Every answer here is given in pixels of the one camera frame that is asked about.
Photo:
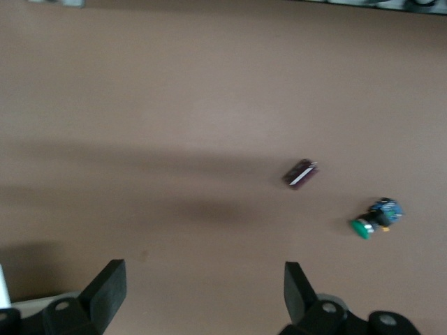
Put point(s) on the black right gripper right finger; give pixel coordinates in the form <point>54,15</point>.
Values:
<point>300,303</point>

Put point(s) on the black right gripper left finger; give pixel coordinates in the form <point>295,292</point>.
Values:
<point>101,293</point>

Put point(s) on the white flat panel edge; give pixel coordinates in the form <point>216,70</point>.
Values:
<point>3,286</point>

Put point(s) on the dark maroon cylindrical capacitor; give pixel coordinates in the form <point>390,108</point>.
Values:
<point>300,174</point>

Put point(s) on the grey background object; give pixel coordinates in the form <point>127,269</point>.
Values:
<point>70,3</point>

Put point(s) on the dark background equipment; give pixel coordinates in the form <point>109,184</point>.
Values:
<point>401,4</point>

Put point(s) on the green mushroom push button switch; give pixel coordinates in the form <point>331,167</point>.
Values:
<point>380,216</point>

